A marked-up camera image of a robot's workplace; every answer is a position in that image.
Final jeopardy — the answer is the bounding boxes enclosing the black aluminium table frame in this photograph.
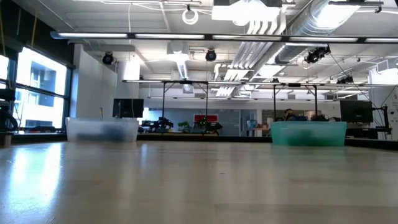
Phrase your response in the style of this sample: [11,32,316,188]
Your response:
[0,132,398,152]

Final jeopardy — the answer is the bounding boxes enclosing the silver ventilation duct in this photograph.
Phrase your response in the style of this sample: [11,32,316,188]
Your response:
[273,0,361,65]

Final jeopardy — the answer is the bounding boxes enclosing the large window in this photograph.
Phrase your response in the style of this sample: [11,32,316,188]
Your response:
[0,46,68,133]

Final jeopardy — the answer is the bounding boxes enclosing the black background station frame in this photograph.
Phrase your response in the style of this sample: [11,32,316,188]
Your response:
[272,82,318,122]
[161,80,210,125]

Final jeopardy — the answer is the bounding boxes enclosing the black computer monitor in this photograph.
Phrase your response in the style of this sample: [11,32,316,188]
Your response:
[112,98,145,119]
[339,99,374,124]

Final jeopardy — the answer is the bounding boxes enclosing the white coiled cable ring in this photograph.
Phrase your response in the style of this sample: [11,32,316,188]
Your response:
[182,8,200,26]

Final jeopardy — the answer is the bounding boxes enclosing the teal translucent plastic bin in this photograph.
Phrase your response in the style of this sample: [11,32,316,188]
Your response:
[269,121,348,147]

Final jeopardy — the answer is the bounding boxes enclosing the red board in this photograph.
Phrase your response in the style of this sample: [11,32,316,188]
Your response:
[193,114,219,125]

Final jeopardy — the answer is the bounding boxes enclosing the person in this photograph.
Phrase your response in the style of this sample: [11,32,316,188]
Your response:
[282,108,297,122]

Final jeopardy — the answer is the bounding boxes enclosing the black ceiling camera rig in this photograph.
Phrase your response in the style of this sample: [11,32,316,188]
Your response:
[303,45,332,65]

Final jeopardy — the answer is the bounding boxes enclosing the clear translucent plastic bin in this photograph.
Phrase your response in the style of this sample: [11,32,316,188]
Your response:
[65,117,140,143]

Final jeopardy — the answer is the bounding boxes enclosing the long overhead light bar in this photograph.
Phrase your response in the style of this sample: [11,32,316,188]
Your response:
[49,30,389,44]

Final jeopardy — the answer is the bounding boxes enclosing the green potted plant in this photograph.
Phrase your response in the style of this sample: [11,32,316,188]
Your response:
[177,121,192,133]

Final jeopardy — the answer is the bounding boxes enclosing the black background robot arms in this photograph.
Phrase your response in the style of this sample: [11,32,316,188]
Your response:
[149,117,174,133]

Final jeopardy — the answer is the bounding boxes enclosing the small black ceiling rig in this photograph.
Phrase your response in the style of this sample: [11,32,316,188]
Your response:
[336,75,354,85]

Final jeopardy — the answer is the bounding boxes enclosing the background robot with green lights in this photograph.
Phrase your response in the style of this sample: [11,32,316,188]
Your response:
[194,116,224,135]

